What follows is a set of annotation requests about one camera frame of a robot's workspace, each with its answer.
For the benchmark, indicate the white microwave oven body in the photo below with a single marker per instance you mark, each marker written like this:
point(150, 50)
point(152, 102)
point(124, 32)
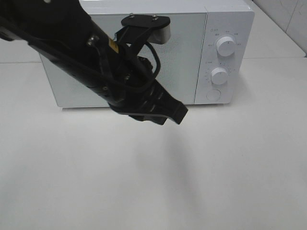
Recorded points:
point(223, 17)

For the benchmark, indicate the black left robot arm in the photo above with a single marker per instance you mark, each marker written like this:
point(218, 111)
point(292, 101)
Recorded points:
point(64, 33)

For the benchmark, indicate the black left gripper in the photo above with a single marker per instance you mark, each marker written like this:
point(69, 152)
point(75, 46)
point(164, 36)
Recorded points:
point(132, 66)

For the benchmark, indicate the round white door release button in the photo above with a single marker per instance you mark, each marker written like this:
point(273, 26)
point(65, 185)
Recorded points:
point(213, 95)

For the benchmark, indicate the white microwave door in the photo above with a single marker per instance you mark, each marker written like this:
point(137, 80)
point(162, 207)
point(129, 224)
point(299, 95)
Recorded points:
point(180, 59)

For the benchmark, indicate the white microwave knob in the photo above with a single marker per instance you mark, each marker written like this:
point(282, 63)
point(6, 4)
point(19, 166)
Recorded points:
point(219, 76)
point(226, 45)

